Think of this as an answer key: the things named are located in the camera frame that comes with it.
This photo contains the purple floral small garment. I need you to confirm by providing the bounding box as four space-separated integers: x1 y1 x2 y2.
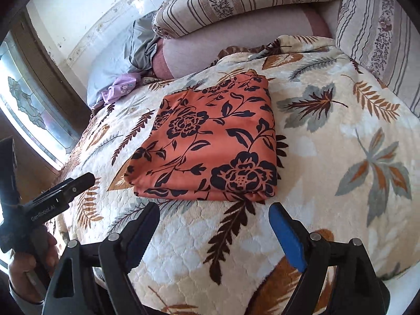
88 72 141 109

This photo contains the grey left sleeve cuff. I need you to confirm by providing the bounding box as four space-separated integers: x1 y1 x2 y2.
9 278 43 315

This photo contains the mauve bed sheet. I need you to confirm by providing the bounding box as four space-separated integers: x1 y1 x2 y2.
152 4 331 80

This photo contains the cream leaf-pattern quilted blanket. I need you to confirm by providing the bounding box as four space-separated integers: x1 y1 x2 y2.
48 35 419 314

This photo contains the orange black floral garment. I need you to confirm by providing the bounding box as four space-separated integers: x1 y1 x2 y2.
124 69 280 202

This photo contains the grey-blue pillow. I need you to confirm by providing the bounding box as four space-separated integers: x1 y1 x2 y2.
87 11 159 109

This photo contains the person's left hand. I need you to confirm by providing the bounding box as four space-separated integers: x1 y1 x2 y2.
9 233 59 304

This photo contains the striped floral flat pillow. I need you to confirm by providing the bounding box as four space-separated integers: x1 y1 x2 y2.
336 0 419 116

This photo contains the stained glass window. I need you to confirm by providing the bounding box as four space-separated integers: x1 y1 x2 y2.
1 33 80 170

